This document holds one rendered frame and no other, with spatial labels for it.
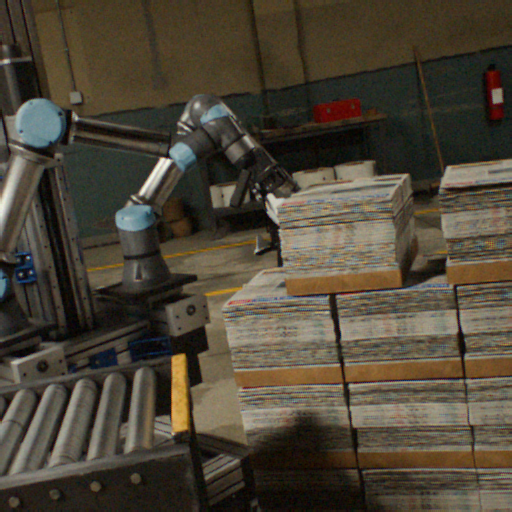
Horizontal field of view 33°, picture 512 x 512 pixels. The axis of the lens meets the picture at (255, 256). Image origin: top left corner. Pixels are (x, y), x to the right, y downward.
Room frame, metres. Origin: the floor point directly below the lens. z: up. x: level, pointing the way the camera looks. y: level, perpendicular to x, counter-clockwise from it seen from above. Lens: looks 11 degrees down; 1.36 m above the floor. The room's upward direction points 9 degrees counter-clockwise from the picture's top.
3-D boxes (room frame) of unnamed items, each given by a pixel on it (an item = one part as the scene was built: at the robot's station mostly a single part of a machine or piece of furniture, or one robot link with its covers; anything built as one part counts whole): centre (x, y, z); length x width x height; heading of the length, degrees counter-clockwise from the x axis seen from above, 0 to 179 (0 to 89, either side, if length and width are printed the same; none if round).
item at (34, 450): (1.55, 0.46, 0.77); 0.47 x 0.05 x 0.05; 4
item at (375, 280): (2.08, -0.22, 0.86); 0.29 x 0.16 x 0.04; 72
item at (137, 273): (2.59, 0.34, 0.87); 0.15 x 0.15 x 0.10
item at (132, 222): (2.59, 0.34, 0.98); 0.13 x 0.12 x 0.14; 10
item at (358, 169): (8.25, -0.49, 0.55); 1.80 x 0.70 x 1.09; 94
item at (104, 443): (1.56, 0.33, 0.77); 0.47 x 0.05 x 0.05; 4
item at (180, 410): (1.55, 0.18, 0.81); 0.43 x 0.03 x 0.02; 4
